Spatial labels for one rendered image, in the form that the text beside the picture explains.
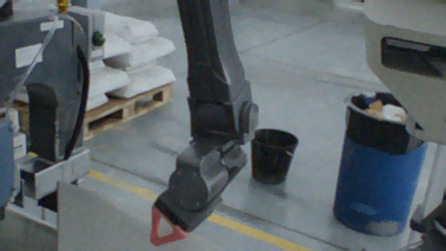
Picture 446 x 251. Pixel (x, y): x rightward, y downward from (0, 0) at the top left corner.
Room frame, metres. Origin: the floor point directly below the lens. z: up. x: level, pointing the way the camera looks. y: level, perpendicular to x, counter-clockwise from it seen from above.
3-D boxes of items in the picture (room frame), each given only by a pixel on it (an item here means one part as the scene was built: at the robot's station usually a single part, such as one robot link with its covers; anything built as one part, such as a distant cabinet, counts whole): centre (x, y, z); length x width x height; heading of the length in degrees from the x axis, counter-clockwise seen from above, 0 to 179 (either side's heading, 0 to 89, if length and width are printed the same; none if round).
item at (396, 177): (2.87, -0.84, 0.32); 0.51 x 0.48 x 0.65; 154
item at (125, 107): (4.10, 1.06, 0.07); 1.20 x 0.82 x 0.14; 156
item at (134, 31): (4.40, 0.93, 0.56); 0.67 x 0.43 x 0.15; 64
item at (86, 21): (1.08, 0.28, 1.29); 0.08 x 0.05 x 0.09; 64
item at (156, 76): (4.29, 0.74, 0.20); 0.67 x 0.43 x 0.15; 154
